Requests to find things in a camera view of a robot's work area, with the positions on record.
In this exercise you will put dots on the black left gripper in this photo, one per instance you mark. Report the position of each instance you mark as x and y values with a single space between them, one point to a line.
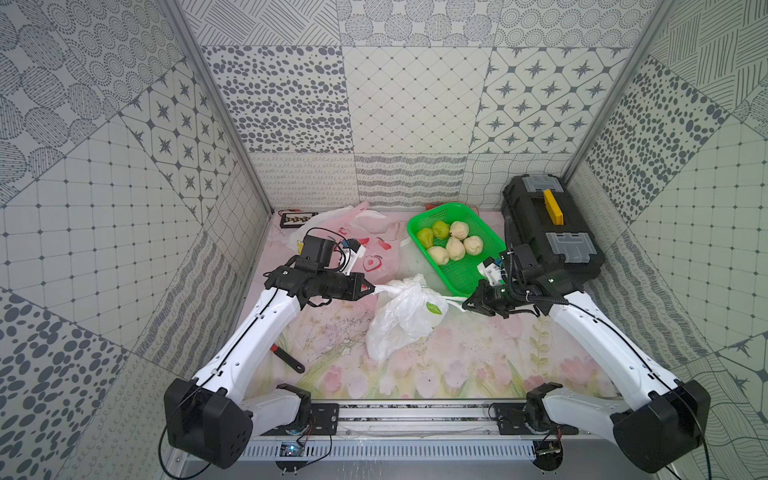
349 285

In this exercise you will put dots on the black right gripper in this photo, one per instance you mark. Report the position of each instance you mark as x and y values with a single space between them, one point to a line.
483 303

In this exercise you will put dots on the pink patterned plastic bag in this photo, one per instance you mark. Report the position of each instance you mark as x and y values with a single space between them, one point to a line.
377 233

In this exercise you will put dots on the white pear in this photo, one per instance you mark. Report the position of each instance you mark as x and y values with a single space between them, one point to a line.
459 230
455 249
473 245

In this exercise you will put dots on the white lemon print bag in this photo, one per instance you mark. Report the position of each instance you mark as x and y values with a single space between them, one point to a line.
407 311

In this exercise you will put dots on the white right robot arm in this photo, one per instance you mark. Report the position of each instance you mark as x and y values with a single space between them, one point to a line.
658 419

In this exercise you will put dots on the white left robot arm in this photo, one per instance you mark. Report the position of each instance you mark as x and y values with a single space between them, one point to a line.
204 415

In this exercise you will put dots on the white pear left edge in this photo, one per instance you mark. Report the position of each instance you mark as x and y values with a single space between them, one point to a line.
439 255

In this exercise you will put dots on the green plastic basket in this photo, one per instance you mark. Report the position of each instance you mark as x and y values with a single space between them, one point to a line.
459 277

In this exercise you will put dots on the floral pink table mat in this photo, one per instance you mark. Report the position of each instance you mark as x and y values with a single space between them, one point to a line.
467 356

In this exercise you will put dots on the white pear top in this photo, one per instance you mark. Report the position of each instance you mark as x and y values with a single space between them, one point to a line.
459 230

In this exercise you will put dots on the green pear top back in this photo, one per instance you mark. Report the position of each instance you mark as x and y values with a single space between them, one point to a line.
441 230

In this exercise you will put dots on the green pear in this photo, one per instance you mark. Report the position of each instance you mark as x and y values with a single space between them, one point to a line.
425 237
441 230

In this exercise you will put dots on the green pear left back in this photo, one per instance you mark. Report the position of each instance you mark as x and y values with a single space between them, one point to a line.
425 237

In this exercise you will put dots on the black small tray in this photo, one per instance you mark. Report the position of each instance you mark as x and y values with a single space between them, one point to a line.
294 219

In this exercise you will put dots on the black plastic toolbox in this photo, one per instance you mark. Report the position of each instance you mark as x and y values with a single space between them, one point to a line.
553 247

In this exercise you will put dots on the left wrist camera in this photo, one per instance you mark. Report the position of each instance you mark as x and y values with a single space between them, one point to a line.
351 251

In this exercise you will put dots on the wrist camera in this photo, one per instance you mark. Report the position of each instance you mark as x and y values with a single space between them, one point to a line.
351 251
490 269

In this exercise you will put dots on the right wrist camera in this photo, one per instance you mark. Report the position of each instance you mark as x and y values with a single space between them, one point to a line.
490 269

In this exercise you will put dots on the red handled tool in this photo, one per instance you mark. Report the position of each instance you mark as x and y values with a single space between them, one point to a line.
288 359

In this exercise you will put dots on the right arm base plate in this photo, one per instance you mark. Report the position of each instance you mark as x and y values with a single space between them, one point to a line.
517 418

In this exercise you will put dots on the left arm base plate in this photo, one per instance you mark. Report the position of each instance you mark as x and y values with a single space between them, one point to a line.
315 418

